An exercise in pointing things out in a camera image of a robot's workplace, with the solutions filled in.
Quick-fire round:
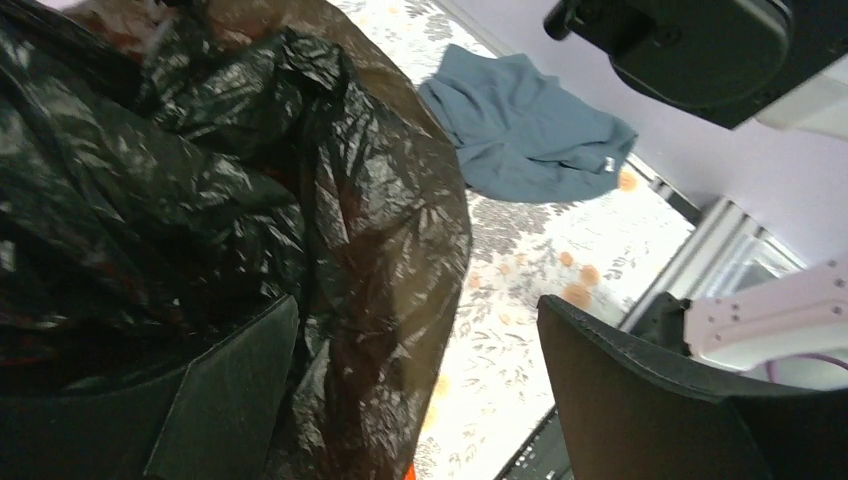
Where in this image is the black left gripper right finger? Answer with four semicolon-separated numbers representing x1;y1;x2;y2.
537;295;847;480

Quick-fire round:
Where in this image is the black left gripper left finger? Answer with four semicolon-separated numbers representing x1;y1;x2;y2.
1;296;299;479

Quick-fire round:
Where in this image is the black trash bag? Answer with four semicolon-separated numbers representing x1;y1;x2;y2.
1;1;471;479

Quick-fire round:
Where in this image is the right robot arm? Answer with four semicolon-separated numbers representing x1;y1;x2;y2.
544;1;847;390

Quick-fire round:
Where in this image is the orange plastic trash bin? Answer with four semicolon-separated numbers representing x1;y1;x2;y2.
403;464;417;480

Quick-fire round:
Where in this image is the floral table mat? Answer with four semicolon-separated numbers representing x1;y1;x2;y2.
414;157;693;479

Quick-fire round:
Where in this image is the grey-blue cloth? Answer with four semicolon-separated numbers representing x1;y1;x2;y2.
419;45;638;203

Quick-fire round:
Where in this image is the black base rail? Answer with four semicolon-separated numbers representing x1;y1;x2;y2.
494;407;575;480

